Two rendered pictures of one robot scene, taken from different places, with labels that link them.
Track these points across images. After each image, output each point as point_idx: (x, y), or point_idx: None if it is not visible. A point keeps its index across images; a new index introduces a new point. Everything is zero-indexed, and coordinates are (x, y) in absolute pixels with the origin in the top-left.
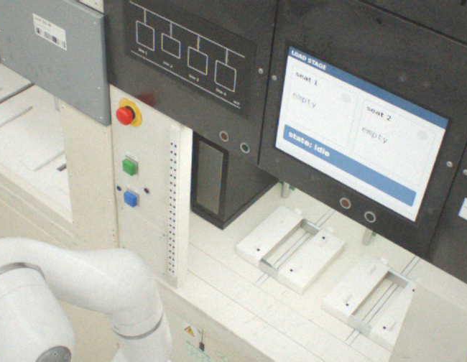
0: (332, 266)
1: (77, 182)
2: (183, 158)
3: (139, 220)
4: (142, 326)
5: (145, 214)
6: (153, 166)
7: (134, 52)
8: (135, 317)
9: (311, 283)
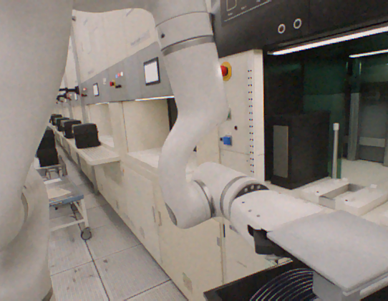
0: (381, 206)
1: (200, 151)
2: (257, 84)
3: (233, 158)
4: (185, 24)
5: (235, 150)
6: (239, 104)
7: (226, 19)
8: (176, 1)
9: (365, 211)
